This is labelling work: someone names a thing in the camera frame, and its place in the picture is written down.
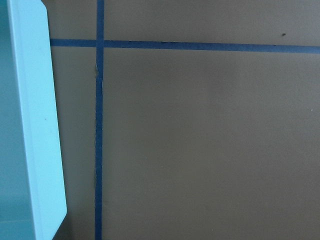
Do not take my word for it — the light blue plastic bin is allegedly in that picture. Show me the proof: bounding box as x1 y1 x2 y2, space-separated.
0 0 67 240

